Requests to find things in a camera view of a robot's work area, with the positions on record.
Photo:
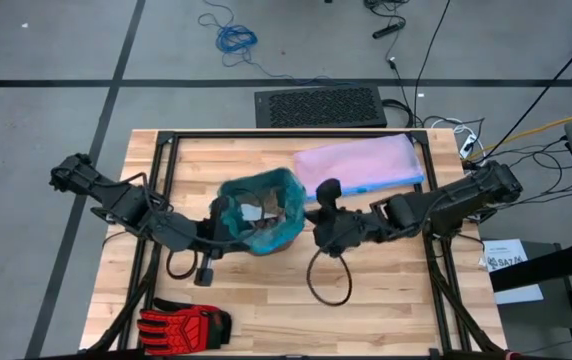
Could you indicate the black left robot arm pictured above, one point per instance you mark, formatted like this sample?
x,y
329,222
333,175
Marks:
x,y
121,200

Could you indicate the red black work glove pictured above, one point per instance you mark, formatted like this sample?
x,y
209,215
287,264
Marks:
x,y
181,327

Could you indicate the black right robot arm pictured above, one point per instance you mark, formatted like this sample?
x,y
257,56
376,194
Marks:
x,y
456,197

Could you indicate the black power strip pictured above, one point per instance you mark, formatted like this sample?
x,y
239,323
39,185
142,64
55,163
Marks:
x,y
388,30

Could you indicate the white printed paper sheet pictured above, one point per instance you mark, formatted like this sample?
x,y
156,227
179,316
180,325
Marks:
x,y
508,252

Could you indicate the teal plastic trash bag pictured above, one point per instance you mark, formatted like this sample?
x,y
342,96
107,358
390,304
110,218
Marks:
x,y
291,200

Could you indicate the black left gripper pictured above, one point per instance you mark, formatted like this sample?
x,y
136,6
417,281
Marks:
x,y
205,232

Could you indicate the white paper scrap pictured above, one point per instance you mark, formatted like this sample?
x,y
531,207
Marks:
x,y
252,212

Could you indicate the black perforated computer case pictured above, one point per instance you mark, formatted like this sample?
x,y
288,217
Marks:
x,y
321,106

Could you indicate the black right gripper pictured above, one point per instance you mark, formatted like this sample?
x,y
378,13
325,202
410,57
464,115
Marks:
x,y
346,230

